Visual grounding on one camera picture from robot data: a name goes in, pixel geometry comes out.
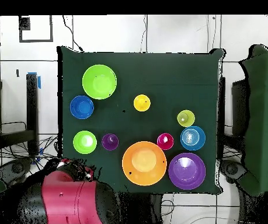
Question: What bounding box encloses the dark blue bowl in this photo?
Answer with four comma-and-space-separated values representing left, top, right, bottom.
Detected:
69, 94, 95, 120

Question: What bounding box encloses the large purple bowl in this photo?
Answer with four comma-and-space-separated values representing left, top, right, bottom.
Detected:
168, 152, 207, 190

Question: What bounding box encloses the black post with blue tape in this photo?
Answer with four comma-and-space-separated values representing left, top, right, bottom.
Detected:
26, 72, 41, 156

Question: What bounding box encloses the red cup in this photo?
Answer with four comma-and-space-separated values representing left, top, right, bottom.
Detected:
156, 132, 175, 151

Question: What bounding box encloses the dark green table cloth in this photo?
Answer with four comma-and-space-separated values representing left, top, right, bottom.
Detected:
57, 45, 225, 195

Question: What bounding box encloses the small green bowl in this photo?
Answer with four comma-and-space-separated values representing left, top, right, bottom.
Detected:
72, 130, 98, 155

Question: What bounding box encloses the purple cup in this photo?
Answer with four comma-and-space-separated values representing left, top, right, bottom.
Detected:
101, 133, 120, 151

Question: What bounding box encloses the light blue bowl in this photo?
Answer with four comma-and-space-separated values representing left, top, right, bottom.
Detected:
180, 125, 206, 151

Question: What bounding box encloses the translucent yellow-green cup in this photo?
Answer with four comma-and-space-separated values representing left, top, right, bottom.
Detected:
176, 109, 196, 128

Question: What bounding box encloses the bundle of floor cables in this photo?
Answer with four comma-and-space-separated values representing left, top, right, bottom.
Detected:
0, 121, 62, 171

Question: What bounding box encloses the thin black floor cable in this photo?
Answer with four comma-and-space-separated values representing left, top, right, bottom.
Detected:
62, 15, 85, 53

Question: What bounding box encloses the grey wheeled base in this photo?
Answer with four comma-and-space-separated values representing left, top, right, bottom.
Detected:
219, 159, 248, 184

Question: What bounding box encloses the black wheeled base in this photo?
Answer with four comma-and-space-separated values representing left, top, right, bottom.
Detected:
0, 158, 34, 186

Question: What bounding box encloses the large green bowl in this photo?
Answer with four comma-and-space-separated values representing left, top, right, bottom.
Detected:
82, 64, 117, 100

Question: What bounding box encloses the large orange bowl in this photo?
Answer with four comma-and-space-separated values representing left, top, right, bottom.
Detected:
121, 141, 168, 187

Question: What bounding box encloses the yellow cup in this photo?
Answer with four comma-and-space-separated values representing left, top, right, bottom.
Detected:
133, 94, 151, 112

